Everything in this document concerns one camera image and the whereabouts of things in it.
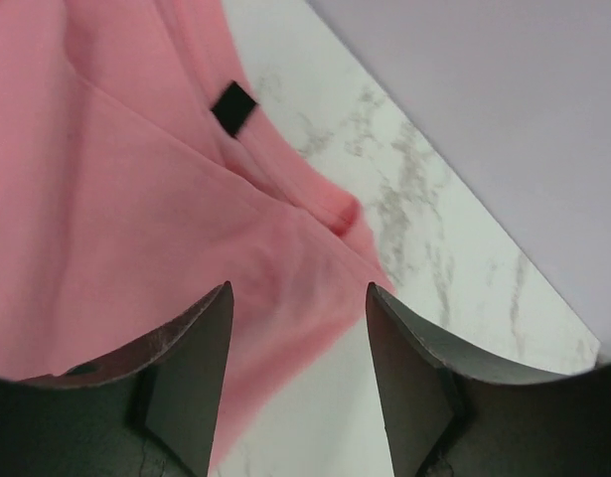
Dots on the pink t shirt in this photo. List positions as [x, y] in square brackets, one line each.
[137, 173]

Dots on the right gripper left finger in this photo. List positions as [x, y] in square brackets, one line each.
[147, 408]

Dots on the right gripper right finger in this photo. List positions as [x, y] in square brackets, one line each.
[451, 408]

